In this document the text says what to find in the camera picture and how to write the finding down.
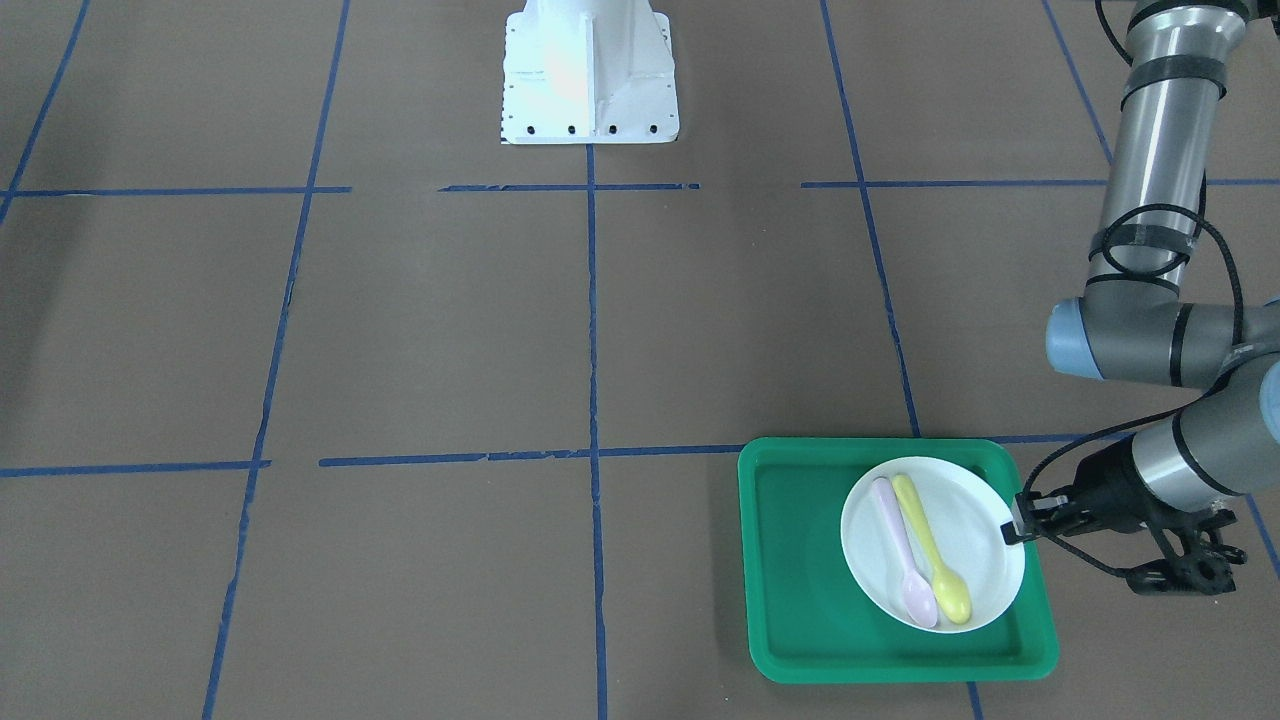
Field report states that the pink plastic spoon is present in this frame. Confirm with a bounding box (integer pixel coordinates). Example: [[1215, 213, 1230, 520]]
[[870, 477, 940, 629]]

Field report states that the yellow plastic spoon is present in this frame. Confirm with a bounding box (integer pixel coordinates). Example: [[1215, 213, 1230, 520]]
[[891, 473, 973, 625]]

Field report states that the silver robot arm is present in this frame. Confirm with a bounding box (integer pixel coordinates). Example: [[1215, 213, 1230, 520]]
[[1004, 1, 1277, 544]]

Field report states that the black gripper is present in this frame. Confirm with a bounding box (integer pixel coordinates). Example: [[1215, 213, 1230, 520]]
[[1001, 445, 1160, 546]]

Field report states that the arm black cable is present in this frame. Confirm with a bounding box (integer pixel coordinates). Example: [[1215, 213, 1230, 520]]
[[1020, 0, 1245, 582]]

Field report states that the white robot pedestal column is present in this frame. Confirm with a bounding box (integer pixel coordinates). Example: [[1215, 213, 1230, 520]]
[[500, 1, 681, 145]]

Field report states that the green plastic tray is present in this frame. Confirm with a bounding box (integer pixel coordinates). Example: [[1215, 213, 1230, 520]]
[[739, 437, 1060, 684]]

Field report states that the white round plate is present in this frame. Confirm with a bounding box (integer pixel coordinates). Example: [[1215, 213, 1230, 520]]
[[838, 456, 1028, 635]]

